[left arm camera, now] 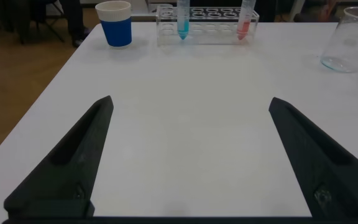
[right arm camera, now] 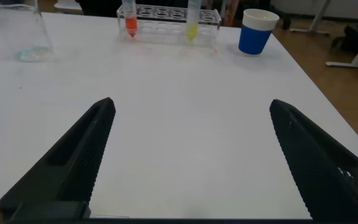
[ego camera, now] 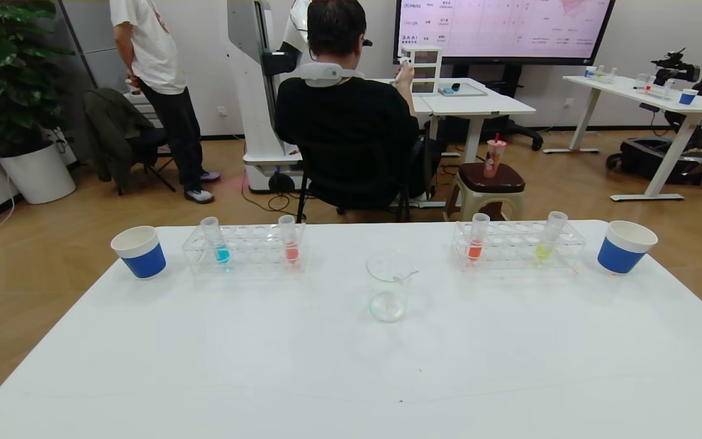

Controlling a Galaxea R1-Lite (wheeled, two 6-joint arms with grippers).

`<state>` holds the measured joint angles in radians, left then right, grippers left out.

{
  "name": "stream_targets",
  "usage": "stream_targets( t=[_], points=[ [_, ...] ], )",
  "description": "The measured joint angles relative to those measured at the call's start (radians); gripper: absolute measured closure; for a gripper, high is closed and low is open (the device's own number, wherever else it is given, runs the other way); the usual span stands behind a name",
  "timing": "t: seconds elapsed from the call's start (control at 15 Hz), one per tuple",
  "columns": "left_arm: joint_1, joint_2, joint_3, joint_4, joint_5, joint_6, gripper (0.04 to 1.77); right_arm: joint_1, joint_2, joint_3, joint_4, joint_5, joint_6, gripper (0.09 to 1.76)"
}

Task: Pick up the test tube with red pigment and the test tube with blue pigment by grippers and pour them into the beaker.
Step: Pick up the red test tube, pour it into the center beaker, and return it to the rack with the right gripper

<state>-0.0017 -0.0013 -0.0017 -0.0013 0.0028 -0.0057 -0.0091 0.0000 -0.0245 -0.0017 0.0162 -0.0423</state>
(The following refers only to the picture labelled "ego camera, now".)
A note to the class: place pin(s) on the small blue paper cup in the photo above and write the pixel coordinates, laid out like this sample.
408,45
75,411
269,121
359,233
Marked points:
688,97

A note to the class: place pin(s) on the clear glass beaker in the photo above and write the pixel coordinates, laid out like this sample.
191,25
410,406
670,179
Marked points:
388,305

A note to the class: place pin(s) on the large wall display screen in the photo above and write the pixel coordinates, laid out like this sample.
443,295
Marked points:
509,30

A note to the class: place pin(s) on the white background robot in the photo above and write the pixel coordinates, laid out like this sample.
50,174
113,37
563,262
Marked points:
253,91

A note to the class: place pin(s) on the red pigment test tube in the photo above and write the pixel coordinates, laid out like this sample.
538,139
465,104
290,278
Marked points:
290,250
476,249

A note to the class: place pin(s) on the blue pigment test tube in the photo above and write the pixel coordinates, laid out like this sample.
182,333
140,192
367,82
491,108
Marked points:
222,253

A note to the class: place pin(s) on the green leafy plant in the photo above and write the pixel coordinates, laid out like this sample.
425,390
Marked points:
3,73

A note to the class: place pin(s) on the black screen stand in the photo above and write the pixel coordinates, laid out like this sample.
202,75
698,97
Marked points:
509,125

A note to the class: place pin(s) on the black office chair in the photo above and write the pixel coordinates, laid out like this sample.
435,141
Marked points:
351,186

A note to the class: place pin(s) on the white small drawer unit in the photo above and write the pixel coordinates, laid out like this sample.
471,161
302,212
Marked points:
427,58

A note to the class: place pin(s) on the seated person in black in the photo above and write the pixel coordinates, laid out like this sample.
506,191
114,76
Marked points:
345,122

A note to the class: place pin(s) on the beige stool with brown seat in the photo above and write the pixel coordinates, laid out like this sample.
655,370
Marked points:
491,177

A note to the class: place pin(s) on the standing person in white shirt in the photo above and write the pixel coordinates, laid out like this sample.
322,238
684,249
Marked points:
150,49

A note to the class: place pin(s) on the long white desk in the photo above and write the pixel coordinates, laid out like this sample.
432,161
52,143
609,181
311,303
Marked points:
631,88

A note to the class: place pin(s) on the pink drink cup with straw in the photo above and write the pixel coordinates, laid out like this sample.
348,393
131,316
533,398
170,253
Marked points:
493,158

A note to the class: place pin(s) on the black camera rig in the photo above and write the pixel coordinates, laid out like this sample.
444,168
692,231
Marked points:
674,66

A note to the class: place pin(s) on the grey tray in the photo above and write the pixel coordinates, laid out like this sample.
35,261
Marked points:
470,90

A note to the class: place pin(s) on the black thin-legged chair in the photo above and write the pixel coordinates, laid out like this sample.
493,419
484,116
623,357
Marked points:
148,143

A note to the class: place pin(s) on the dark green jacket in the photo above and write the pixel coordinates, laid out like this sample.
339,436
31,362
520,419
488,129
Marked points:
113,128

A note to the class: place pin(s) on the yellow pigment test tube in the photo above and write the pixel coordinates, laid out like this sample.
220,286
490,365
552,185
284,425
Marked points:
545,248

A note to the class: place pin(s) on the white neck band device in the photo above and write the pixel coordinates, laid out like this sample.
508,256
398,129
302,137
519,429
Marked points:
323,73

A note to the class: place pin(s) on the clear acrylic test tube rack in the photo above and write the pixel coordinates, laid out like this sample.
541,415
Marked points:
255,250
512,247

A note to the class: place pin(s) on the blue and white paper cup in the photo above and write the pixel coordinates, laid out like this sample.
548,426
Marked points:
621,255
142,261

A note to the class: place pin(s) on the white low cabinet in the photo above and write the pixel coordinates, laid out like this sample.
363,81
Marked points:
142,108

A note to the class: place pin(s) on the white plant pot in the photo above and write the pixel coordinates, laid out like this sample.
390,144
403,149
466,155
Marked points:
37,174

